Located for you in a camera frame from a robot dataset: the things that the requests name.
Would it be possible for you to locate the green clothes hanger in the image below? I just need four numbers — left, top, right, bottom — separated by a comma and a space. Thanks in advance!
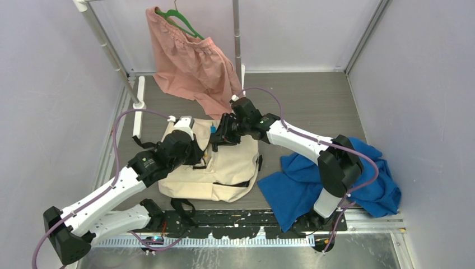
154, 1, 205, 40

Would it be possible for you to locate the blue cloth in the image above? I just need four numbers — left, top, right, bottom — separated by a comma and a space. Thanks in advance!
257, 136, 402, 233

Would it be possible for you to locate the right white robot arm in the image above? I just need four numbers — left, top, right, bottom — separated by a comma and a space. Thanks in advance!
209, 97, 364, 230

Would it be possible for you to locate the white clothes rack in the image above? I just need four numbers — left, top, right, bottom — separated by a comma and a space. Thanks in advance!
72, 0, 246, 140

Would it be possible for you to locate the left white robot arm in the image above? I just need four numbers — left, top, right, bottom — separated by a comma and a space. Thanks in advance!
43, 130, 203, 266

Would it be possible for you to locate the pink cloth garment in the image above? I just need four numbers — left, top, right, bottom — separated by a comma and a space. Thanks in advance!
146, 7, 242, 119

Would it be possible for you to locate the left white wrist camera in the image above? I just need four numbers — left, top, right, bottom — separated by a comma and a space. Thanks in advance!
167, 115, 195, 140

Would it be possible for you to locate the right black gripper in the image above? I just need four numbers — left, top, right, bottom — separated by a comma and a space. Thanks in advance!
211, 113, 249, 146

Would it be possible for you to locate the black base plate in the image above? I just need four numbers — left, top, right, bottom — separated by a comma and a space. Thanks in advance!
135, 210, 347, 239

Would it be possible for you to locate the beige canvas backpack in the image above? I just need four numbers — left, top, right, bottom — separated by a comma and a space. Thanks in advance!
132, 118, 263, 203

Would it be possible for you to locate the white slotted cable duct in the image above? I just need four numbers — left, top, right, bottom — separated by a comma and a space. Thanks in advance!
97, 233, 315, 248

